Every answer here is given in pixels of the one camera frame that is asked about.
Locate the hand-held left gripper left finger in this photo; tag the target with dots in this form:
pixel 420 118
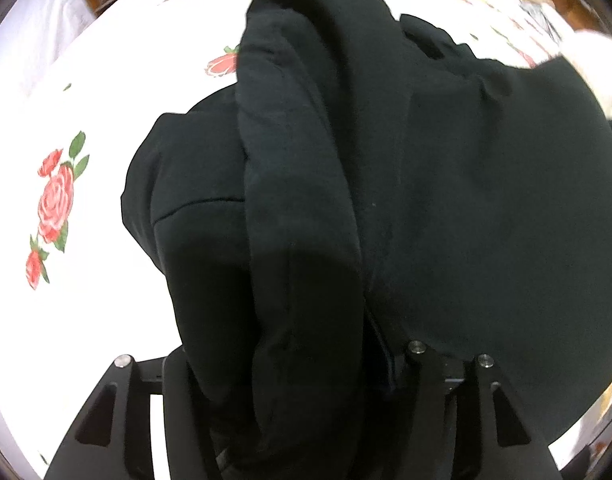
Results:
pixel 178 410

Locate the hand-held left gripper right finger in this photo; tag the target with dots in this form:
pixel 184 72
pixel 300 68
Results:
pixel 419 385

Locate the floral rose bedsheet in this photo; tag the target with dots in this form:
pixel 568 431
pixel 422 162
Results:
pixel 86 110

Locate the black jacket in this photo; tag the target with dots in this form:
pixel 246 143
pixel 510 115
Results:
pixel 385 185

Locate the white duvet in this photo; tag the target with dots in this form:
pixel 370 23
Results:
pixel 598 60

